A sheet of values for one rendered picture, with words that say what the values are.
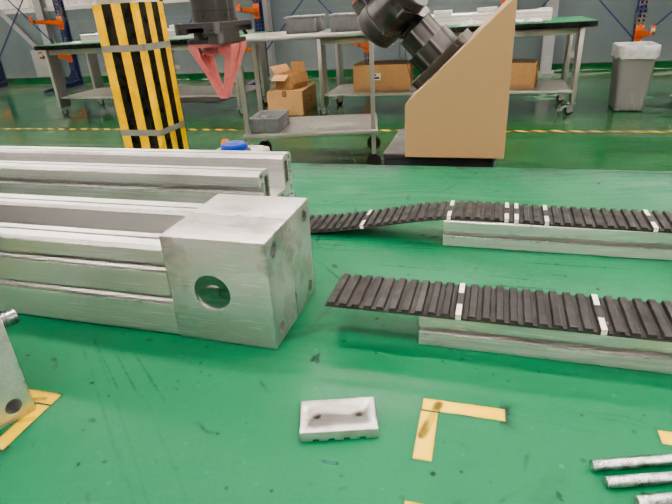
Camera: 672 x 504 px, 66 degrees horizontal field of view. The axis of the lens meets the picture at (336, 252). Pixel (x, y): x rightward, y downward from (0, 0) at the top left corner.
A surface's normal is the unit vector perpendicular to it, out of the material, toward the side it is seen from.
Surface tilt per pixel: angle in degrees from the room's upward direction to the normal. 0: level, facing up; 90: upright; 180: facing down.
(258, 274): 90
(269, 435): 0
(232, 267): 90
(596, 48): 90
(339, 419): 0
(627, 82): 94
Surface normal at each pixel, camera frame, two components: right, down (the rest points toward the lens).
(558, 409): -0.06, -0.90
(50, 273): -0.28, 0.43
